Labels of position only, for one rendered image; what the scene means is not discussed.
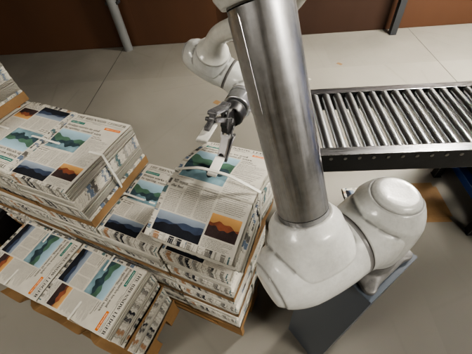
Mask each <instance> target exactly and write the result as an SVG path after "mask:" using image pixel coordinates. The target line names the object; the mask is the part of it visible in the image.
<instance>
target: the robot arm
mask: <svg viewBox="0 0 472 354"><path fill-rule="evenodd" d="M212 1H213V3H214V4H215V5H216V7H217V8H218V9H219V10H220V11H221V12H223V13H224V12H227V14H228V18H226V19H225V20H222V21H220V22H218V23H217V24H215V25H214V26H213V27H212V28H211V29H210V30H209V32H208V34H207V35H206V37H205V38H203V39H190V40H189V41H187V42H186V43H185V45H184V47H183V50H182V59H183V62H184V64H185V65H186V66H187V68H188V69H189V70H190V71H191V72H193V73H194V74H196V75H197V76H198V77H200V78H202V79H203V80H205V81H207V82H209V83H210V84H213V85H215V86H218V87H220V88H222V89H223V90H225V91H226V92H227V93H228V95H227V97H226V98H225V100H224V101H222V103H221V104H220V105H217V106H216V107H213V108H211V109H210V110H208V111H207V114H209V117H205V121H207V123H206V124H205V126H204V128H203V129H202V131H201V132H200V134H199V135H198V137H197V139H196V141H197V142H200V143H205V144H207V142H208V140H209V139H210V137H211V135H212V133H213V132H214V131H215V129H216V127H217V126H218V125H217V124H215V123H221V143H220V147H219V150H218V156H215V158H214V160H213V162H212V164H211V166H210V169H214V170H217V171H219V170H220V168H221V166H222V164H223V162H227V161H228V157H229V154H230V150H231V147H232V144H233V141H234V139H235V136H236V133H233V131H234V130H235V126H237V125H240V124H241V123H242V122H243V120H244V118H245V117H247V116H248V115H249V113H250V112H251V113H252V114H253V117H254V121H255V125H256V130H257V133H258V138H259V141H260V144H261V149H262V153H263V157H264V160H265V165H266V168H267V172H268V177H269V180H270V185H271V188H272V192H273V196H274V199H275V204H276V207H277V210H276V211H275V213H274V214H273V215H272V217H271V219H270V221H269V224H268V238H267V245H265V246H264V247H262V248H261V250H260V252H259V255H258V258H257V260H256V274H257V275H258V278H259V280H260V281H261V284H262V285H263V287H264V288H265V290H266V291H267V293H268V295H269V296H270V298H271V299H272V300H273V302H274V303H275V304H276V305H277V306H278V307H281V308H286V309H287V310H300V309H306V308H311V307H314V306H317V305H320V304H321V303H324V302H325V301H328V300H330V299H331V298H333V297H335V296H336V295H338V294H340V293H341V292H343V291H345V290H346V289H348V288H349V287H351V286H352V285H354V284H355V283H358V284H359V285H360V287H361V289H362V290H363V292H364V293H365V294H366V295H368V296H373V295H375V293H376V292H377V289H378V288H379V285H380V284H381V283H382V282H383V281H384V280H385V279H386V278H387V277H388V276H389V275H390V274H391V273H392V272H393V271H394V270H396V269H397V268H398V267H399V266H400V265H401V264H402V263H404V262H407V261H409V260H410V259H411V258H412V252H411V251H410V249H411V248H412V247H413V246H414V245H415V243H416V242H417V240H418V239H419V238H420V237H421V234H422V233H423V231H424V229H425V226H426V219H427V209H426V202H425V200H424V199H423V198H422V196H421V194H420V192H419V191H418V190H417V189H416V188H415V187H414V186H413V185H412V184H411V183H408V182H407V181H404V180H403V179H400V178H394V177H389V176H382V177H378V178H374V179H372V180H370V181H367V182H366V183H363V184H362V185H360V186H359V187H358V188H357V189H356V191H355V192H354V193H353V194H351V195H350V196H349V197H347V198H346V199H345V200H344V201H342V203H340V204H339V205H338V206H334V205H333V204H332V203H330V202H328V198H327V190H326V185H325V177H324V172H323V168H322V159H321V154H320V146H319V141H318V137H317V128H316V123H315V115H314V110H313V102H312V97H311V92H310V84H309V79H308V71H307V66H306V58H305V53H304V48H303V40H302V35H301V27H300V22H299V14H298V10H299V9H300V7H302V5H303V4H304V3H305V1H306V0H212ZM229 41H233V42H234V45H235V50H236V53H237V58H238V61H237V60H236V59H234V58H232V57H231V54H230V52H229V48H228V45H227V44H226V43H227V42H229ZM219 114H221V116H220V117H216V116H218V115H219ZM224 133H227V134H226V135H224Z"/></svg>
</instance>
